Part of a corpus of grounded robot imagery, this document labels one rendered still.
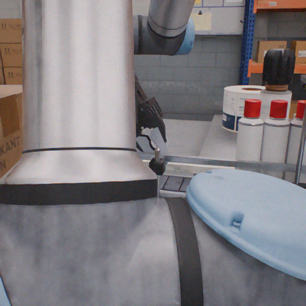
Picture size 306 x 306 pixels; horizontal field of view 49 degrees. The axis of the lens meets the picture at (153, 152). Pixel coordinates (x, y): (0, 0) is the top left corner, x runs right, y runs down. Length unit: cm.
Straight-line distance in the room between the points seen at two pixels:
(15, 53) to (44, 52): 383
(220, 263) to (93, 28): 18
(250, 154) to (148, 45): 30
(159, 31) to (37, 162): 45
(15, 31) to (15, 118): 348
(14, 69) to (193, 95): 249
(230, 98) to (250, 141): 55
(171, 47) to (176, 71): 439
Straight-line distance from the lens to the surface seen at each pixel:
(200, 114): 515
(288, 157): 76
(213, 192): 24
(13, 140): 60
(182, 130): 145
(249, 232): 22
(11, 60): 410
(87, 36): 24
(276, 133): 73
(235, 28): 493
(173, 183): 80
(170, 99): 514
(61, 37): 24
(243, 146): 73
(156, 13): 62
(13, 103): 59
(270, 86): 99
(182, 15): 61
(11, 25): 407
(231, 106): 125
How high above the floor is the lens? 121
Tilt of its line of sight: 19 degrees down
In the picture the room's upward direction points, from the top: straight up
